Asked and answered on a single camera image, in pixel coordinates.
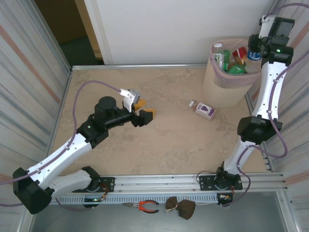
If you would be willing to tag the slatted bin with plastic liner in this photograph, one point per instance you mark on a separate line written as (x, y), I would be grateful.
(231, 81)

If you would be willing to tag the aluminium table edge rail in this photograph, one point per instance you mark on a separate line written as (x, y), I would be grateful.
(132, 66)

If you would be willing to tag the red gold label bottle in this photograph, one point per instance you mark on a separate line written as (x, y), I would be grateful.
(239, 54)

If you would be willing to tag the translucent enclosure panel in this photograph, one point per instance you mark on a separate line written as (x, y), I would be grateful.
(24, 72)
(300, 140)

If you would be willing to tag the small electronics board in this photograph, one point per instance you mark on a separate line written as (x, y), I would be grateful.
(223, 197)
(90, 200)

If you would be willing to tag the beige slatted waste bin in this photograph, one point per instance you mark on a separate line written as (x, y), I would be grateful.
(217, 94)

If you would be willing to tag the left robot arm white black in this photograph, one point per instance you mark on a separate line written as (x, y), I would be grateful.
(55, 157)

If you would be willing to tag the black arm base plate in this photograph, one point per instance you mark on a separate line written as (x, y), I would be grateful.
(108, 183)
(205, 182)

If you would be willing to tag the beige door jamb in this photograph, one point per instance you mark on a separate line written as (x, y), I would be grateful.
(89, 29)

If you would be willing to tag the clear bottle blue label white cap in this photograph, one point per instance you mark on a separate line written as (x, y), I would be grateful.
(254, 55)

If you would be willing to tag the purple grape juice bottle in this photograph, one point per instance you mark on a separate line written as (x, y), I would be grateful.
(205, 110)

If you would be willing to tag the lime drink bottle white cap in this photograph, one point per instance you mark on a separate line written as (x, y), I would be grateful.
(217, 55)

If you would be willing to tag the grey metal shelf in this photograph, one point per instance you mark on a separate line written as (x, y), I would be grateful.
(96, 222)

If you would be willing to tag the brown cloth pouch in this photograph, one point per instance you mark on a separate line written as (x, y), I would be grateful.
(187, 209)

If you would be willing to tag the aluminium mounting rail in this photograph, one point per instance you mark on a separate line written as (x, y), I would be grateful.
(157, 182)

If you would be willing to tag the brown wooden door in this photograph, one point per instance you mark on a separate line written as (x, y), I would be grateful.
(60, 19)

